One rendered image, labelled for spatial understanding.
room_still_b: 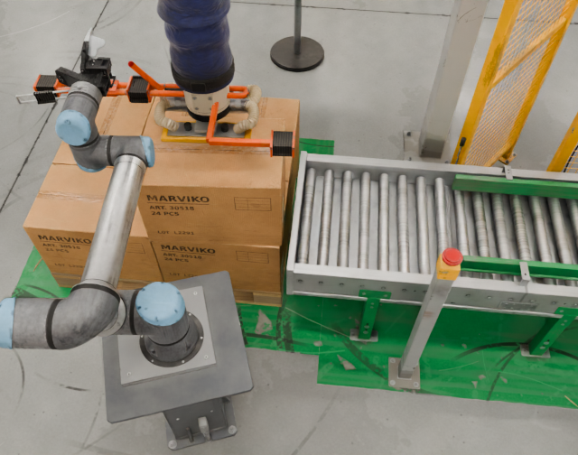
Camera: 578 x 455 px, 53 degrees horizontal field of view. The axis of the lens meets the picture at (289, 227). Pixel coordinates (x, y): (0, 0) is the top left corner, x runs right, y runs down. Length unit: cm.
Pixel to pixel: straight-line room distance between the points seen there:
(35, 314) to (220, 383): 87
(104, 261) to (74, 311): 15
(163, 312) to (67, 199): 119
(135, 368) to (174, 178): 75
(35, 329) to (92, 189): 162
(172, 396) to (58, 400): 105
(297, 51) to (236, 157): 211
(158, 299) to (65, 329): 60
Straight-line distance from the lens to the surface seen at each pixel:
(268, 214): 241
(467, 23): 316
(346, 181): 284
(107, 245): 149
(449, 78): 336
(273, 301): 301
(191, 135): 223
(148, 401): 211
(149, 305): 192
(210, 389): 209
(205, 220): 249
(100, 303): 140
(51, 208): 294
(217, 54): 204
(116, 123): 324
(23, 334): 143
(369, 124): 393
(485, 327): 316
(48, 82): 240
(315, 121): 392
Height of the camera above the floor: 269
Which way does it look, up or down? 54 degrees down
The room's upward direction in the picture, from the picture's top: straight up
